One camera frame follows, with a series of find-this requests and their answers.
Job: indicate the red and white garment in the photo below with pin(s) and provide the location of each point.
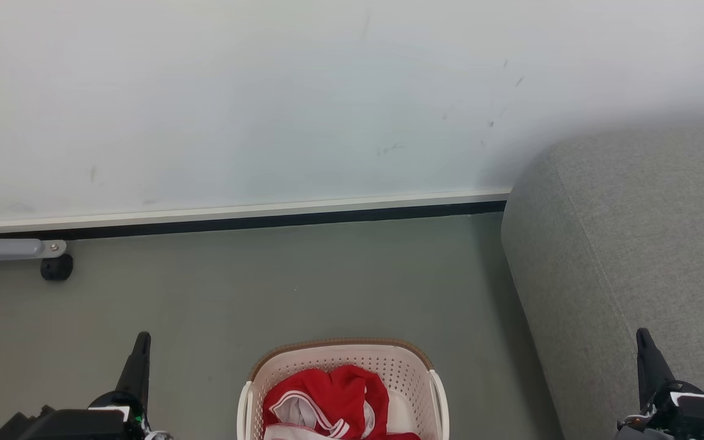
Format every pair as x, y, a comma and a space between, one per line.
340, 391

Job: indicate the black caster wheel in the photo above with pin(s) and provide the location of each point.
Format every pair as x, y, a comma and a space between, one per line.
57, 267

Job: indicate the grey fabric sofa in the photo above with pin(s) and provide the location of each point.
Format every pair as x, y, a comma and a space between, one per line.
633, 244

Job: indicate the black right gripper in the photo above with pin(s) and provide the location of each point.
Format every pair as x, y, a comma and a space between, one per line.
688, 415

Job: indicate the white and black wall baseboard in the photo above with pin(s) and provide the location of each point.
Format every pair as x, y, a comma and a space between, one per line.
266, 215

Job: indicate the grey metal frame leg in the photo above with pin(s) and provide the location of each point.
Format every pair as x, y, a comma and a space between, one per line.
3, 249

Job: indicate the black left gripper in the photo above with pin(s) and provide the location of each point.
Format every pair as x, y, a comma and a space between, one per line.
83, 423

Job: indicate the cream laundry basket brown rim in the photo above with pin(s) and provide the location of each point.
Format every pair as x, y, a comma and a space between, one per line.
327, 357

